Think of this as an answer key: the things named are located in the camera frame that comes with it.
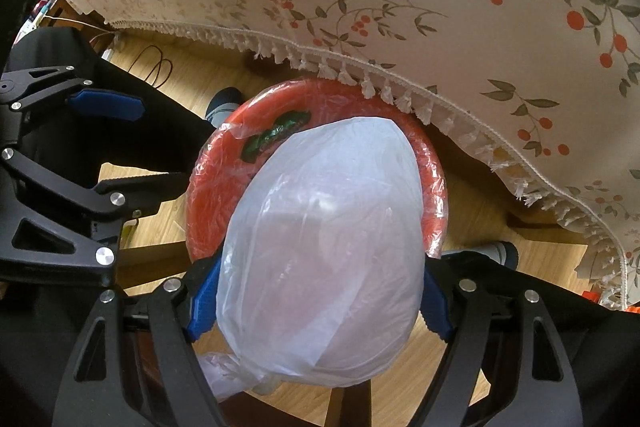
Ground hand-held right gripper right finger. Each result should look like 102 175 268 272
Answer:
420 257 593 427

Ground black cable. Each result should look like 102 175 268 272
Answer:
127 46 173 88

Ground orange packet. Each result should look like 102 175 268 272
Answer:
582 289 640 314

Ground dark green wrapper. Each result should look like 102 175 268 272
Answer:
240 109 311 165

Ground person's right foot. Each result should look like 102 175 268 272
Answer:
472 239 521 270

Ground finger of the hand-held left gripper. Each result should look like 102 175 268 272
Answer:
0 66 147 122
0 147 191 289

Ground person's left foot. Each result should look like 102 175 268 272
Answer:
205 87 243 128

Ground white plastic bag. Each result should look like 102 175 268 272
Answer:
197 117 427 403

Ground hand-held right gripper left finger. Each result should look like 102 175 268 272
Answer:
52 252 231 427

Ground person's foot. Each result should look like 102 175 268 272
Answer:
205 87 243 128
472 239 521 270

